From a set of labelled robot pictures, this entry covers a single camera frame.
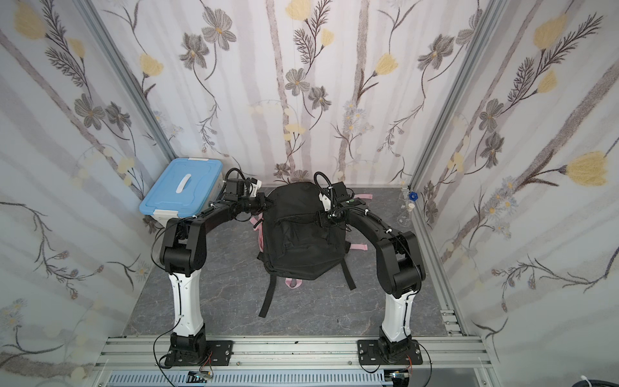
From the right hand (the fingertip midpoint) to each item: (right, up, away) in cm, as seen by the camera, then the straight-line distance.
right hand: (325, 214), depth 93 cm
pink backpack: (-29, -2, +11) cm, 31 cm away
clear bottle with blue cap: (+37, -2, +14) cm, 40 cm away
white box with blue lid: (-56, +12, +6) cm, 57 cm away
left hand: (-20, +6, +6) cm, 21 cm away
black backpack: (-9, -10, -2) cm, 14 cm away
